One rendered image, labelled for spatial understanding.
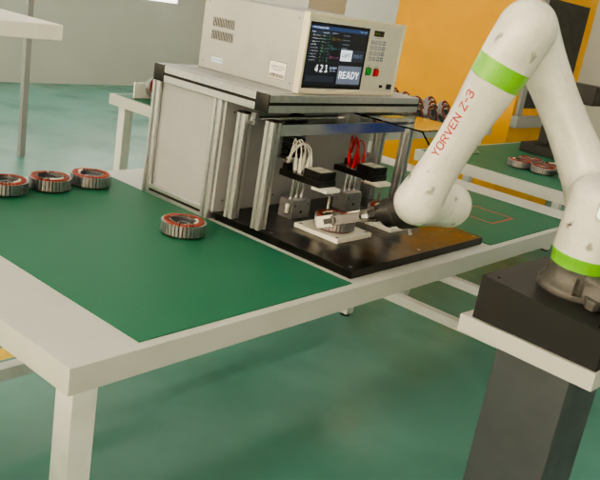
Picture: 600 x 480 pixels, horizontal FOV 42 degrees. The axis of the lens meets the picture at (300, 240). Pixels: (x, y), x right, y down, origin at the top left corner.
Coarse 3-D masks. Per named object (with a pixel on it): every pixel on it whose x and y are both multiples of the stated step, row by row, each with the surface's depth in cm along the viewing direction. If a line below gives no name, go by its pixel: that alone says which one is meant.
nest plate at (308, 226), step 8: (296, 224) 209; (304, 224) 209; (312, 224) 210; (312, 232) 206; (320, 232) 204; (328, 232) 205; (352, 232) 209; (360, 232) 210; (368, 232) 211; (336, 240) 201; (344, 240) 203; (352, 240) 206
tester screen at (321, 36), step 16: (320, 32) 201; (336, 32) 206; (352, 32) 211; (368, 32) 216; (320, 48) 203; (336, 48) 208; (352, 48) 213; (336, 64) 210; (352, 64) 215; (304, 80) 202
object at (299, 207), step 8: (280, 200) 217; (288, 200) 215; (296, 200) 215; (304, 200) 217; (280, 208) 217; (296, 208) 215; (304, 208) 218; (288, 216) 216; (296, 216) 217; (304, 216) 219
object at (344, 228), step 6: (318, 210) 210; (324, 210) 211; (330, 210) 212; (336, 210) 214; (324, 228) 205; (330, 228) 205; (336, 228) 205; (342, 228) 205; (348, 228) 206; (354, 228) 209
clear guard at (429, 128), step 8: (360, 112) 224; (368, 112) 227; (376, 112) 230; (384, 112) 233; (392, 112) 236; (400, 112) 239; (384, 120) 218; (392, 120) 220; (400, 120) 223; (408, 120) 225; (416, 120) 228; (424, 120) 231; (432, 120) 235; (408, 128) 213; (416, 128) 213; (424, 128) 216; (432, 128) 219; (424, 136) 210; (432, 136) 212
